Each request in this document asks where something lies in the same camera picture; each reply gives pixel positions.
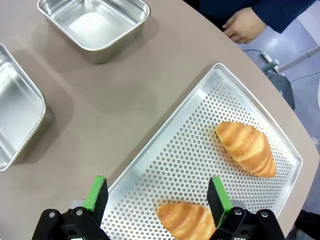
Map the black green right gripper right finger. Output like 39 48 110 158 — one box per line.
206 176 286 240

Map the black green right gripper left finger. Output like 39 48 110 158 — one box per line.
31 175 111 240

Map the golden croissant bread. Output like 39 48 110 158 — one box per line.
156 201 217 240
214 121 277 179

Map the rectangular stainless steel container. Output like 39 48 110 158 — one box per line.
0 42 55 173
36 0 151 65

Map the person's left hand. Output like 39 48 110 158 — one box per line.
221 6 268 45

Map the perforated aluminium baking tray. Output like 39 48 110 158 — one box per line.
99 62 303 240

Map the dark grey stand base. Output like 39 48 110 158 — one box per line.
266 71 296 111

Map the white grey pole stand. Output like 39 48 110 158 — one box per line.
259 44 320 74

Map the person in navy jacket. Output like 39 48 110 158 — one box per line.
182 0 255 32

